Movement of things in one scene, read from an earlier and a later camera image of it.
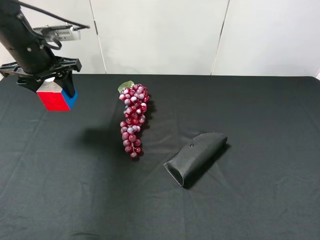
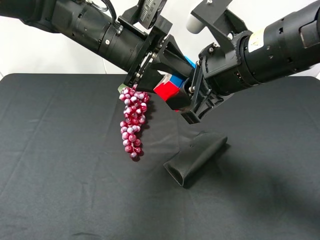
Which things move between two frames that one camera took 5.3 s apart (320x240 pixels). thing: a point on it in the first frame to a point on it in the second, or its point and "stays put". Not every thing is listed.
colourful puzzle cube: x=54 y=97 to x=170 y=86
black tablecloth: x=66 y=175 stays put
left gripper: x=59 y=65 to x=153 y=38
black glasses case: x=190 y=162 stays put
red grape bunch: x=136 y=96 stays put
